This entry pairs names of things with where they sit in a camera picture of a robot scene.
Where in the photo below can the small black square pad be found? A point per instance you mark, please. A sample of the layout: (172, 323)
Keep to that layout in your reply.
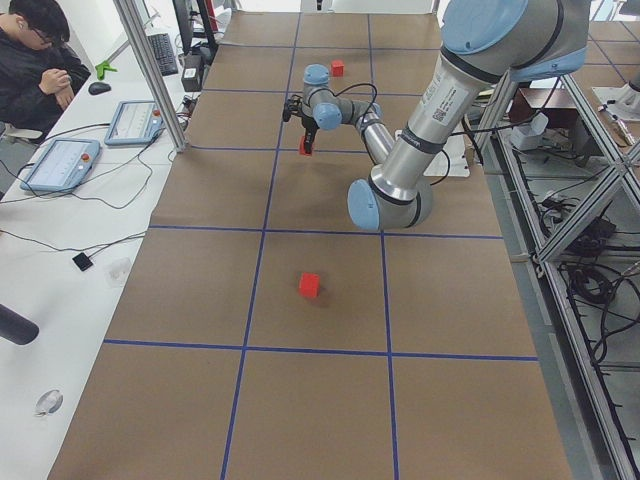
(82, 261)

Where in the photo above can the near blue teach pendant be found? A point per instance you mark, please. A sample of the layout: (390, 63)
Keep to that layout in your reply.
(62, 166)

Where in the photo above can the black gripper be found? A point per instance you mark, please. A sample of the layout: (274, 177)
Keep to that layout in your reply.
(308, 126)

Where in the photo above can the black computer mouse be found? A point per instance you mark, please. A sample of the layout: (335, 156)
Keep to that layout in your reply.
(98, 87)

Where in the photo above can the red block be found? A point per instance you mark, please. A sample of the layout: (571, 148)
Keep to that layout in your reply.
(305, 147)
(337, 68)
(309, 285)

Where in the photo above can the black keyboard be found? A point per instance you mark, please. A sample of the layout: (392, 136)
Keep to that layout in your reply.
(162, 49)

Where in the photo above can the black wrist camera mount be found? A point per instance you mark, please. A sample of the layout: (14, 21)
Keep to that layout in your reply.
(292, 108)

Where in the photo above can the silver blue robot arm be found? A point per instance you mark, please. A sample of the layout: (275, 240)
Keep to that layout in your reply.
(481, 42)

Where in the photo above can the aluminium frame post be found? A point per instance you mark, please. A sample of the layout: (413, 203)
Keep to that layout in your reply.
(135, 31)

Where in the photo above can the green clamp tool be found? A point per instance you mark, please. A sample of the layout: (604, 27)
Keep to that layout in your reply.
(103, 68)

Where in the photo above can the black cardboard box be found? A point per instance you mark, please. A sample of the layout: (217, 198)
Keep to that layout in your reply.
(192, 73)

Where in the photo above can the far blue teach pendant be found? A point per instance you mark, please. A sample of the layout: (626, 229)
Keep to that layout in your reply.
(135, 122)

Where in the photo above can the seated person in black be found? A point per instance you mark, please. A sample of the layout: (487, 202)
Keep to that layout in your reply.
(40, 73)

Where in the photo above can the blue teach pendant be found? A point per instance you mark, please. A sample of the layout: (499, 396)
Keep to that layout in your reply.
(135, 122)
(62, 166)

